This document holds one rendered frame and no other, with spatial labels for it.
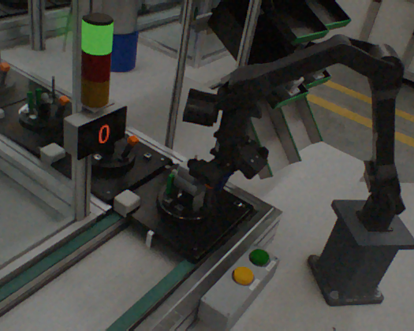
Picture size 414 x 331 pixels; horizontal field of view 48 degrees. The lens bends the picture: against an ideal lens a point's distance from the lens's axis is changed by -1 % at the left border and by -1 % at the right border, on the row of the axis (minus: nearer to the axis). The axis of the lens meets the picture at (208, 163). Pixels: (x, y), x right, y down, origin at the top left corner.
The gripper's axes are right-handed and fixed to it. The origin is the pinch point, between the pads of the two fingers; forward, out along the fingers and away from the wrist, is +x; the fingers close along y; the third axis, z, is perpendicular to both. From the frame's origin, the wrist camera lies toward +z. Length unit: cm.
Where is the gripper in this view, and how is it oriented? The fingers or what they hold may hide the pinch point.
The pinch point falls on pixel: (221, 178)
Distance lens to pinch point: 100.1
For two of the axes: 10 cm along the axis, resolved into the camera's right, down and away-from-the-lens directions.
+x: -1.7, 8.0, 5.7
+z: 8.0, 4.5, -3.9
